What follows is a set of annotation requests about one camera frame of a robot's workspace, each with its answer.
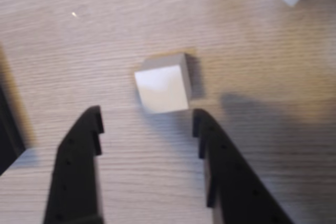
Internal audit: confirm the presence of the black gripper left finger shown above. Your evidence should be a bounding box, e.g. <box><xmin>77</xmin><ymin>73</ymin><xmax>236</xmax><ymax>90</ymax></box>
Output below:
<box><xmin>43</xmin><ymin>105</ymin><xmax>105</xmax><ymax>224</ymax></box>

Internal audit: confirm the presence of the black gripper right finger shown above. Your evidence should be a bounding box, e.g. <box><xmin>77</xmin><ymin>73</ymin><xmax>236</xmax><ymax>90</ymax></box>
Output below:
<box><xmin>192</xmin><ymin>108</ymin><xmax>295</xmax><ymax>224</ymax></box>

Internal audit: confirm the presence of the black open box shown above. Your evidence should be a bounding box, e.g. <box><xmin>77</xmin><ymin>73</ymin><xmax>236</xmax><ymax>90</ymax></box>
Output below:
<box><xmin>0</xmin><ymin>77</ymin><xmax>27</xmax><ymax>177</ymax></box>

